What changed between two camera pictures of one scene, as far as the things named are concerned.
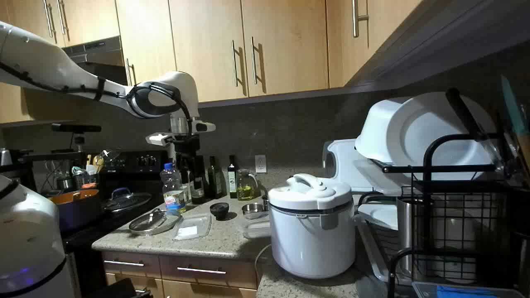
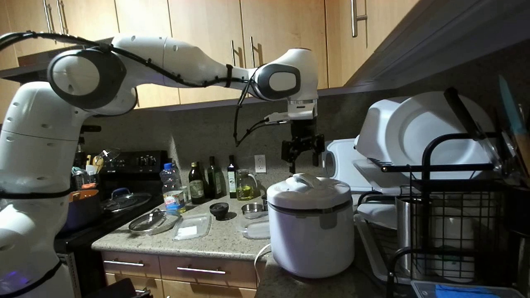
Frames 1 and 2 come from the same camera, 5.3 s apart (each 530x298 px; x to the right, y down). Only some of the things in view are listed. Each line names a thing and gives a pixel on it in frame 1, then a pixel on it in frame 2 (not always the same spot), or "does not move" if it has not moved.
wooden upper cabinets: [229, 48] does not move
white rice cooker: [312, 227] does not move
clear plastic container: [193, 226] does not move
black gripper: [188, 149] -> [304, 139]
